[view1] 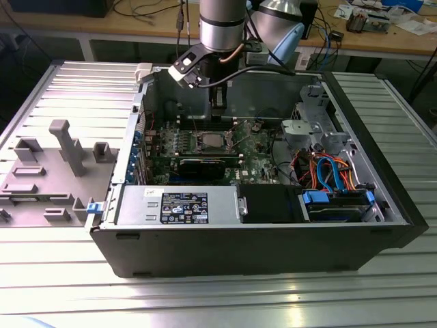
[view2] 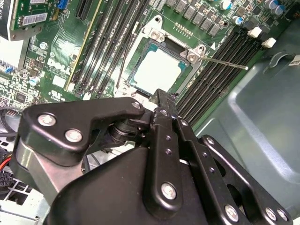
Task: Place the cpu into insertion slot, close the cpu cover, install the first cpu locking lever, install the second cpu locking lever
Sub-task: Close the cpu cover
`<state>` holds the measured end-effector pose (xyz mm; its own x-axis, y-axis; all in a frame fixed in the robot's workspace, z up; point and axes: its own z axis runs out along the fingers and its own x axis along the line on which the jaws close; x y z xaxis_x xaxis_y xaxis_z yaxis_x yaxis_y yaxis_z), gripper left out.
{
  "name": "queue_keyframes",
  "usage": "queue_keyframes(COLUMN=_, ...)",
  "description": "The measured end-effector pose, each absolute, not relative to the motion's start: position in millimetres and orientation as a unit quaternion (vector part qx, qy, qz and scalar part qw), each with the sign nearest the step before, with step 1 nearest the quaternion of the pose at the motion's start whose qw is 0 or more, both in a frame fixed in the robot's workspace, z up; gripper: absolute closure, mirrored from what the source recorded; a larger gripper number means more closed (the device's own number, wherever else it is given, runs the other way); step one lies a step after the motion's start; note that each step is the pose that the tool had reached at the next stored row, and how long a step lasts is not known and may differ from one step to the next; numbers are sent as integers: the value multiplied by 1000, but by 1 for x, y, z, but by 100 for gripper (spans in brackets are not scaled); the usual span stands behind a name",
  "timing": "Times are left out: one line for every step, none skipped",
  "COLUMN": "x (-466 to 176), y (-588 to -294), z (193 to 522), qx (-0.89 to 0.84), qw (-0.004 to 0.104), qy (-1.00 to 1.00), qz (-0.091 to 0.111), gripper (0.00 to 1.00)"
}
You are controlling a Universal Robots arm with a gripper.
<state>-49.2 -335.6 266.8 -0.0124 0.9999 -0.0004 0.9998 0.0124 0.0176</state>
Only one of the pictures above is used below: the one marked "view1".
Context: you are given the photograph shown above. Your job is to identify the metal heatsink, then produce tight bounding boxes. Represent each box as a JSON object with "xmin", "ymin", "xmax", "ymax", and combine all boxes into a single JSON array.
[{"xmin": 346, "ymin": 10, "xmax": 368, "ymax": 33}]

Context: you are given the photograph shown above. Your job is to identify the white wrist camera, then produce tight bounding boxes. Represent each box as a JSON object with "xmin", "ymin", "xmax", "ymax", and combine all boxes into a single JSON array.
[{"xmin": 168, "ymin": 56, "xmax": 203, "ymax": 90}]

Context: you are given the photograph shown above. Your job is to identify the black plastic shroud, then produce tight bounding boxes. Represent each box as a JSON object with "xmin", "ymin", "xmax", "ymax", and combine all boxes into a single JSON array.
[{"xmin": 238, "ymin": 184, "xmax": 303, "ymax": 225}]

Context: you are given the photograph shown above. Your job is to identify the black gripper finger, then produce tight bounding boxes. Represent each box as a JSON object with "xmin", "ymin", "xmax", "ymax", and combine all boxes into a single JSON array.
[
  {"xmin": 218, "ymin": 87, "xmax": 229, "ymax": 123},
  {"xmin": 210, "ymin": 87, "xmax": 219, "ymax": 120}
]

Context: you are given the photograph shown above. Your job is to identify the orange wire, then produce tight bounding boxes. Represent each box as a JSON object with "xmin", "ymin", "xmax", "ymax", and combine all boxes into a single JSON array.
[{"xmin": 307, "ymin": 153, "xmax": 359, "ymax": 191}]

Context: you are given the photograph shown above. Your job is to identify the black PC case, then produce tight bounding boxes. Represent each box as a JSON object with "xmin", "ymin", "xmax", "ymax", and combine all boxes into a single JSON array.
[{"xmin": 89, "ymin": 63, "xmax": 429, "ymax": 279}]

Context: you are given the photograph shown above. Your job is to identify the blue wire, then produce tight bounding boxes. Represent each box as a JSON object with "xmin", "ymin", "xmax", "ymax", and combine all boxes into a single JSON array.
[{"xmin": 315, "ymin": 155, "xmax": 346, "ymax": 193}]

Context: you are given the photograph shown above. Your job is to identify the silver metal disk bay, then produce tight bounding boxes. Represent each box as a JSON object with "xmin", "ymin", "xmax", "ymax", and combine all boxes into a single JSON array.
[{"xmin": 280, "ymin": 84, "xmax": 352, "ymax": 154}]

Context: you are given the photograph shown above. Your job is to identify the red power wires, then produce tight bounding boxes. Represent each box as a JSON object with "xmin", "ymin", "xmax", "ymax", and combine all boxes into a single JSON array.
[{"xmin": 292, "ymin": 150, "xmax": 310, "ymax": 184}]

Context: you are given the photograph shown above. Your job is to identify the wooden desk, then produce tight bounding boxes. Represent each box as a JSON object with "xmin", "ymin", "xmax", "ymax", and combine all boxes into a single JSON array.
[{"xmin": 0, "ymin": 0, "xmax": 437, "ymax": 57}]

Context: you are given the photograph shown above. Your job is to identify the silver power supply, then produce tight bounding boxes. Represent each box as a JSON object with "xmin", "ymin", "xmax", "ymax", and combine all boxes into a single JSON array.
[{"xmin": 115, "ymin": 186, "xmax": 240, "ymax": 226}]

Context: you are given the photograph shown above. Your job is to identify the green motherboard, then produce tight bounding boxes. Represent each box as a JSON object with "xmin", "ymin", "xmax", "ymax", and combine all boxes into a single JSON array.
[{"xmin": 142, "ymin": 118, "xmax": 294, "ymax": 187}]

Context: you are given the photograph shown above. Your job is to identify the black box on desk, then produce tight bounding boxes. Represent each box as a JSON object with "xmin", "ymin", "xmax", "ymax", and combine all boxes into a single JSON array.
[{"xmin": 6, "ymin": 0, "xmax": 110, "ymax": 18}]

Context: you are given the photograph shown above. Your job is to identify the thick black wire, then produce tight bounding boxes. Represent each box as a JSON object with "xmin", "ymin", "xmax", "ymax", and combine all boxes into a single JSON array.
[{"xmin": 270, "ymin": 128, "xmax": 300, "ymax": 184}]

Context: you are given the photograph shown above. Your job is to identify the hard disk in blue carrier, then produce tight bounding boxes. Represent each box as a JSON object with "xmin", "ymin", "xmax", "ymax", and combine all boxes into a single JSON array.
[{"xmin": 298, "ymin": 190, "xmax": 376, "ymax": 223}]

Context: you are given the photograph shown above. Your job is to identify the grey parts rack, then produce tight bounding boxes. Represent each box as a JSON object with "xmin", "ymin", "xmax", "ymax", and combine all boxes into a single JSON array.
[{"xmin": 0, "ymin": 119, "xmax": 120, "ymax": 228}]

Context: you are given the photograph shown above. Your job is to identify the blue cable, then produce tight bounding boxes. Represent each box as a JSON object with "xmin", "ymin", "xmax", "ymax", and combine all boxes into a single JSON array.
[{"xmin": 322, "ymin": 30, "xmax": 334, "ymax": 68}]

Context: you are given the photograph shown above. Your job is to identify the CPU socket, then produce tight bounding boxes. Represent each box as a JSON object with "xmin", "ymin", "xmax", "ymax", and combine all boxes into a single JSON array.
[{"xmin": 194, "ymin": 131, "xmax": 237, "ymax": 154}]

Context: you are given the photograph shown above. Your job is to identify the black hanging cable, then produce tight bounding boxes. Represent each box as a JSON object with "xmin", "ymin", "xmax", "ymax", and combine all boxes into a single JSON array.
[{"xmin": 175, "ymin": 0, "xmax": 187, "ymax": 61}]

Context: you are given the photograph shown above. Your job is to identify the black camera cable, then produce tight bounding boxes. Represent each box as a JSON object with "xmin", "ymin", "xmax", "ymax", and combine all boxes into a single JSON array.
[{"xmin": 196, "ymin": 64, "xmax": 298, "ymax": 90}]

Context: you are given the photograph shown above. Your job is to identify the black graphics card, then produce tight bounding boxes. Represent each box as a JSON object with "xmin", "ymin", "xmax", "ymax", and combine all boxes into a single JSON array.
[{"xmin": 177, "ymin": 156, "xmax": 227, "ymax": 179}]

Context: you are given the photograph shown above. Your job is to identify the white paper sheet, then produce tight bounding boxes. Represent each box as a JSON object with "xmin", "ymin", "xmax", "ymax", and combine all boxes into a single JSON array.
[{"xmin": 395, "ymin": 20, "xmax": 434, "ymax": 35}]

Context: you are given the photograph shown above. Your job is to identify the grey electronic device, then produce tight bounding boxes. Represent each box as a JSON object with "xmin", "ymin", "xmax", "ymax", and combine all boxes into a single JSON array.
[{"xmin": 367, "ymin": 13, "xmax": 390, "ymax": 33}]

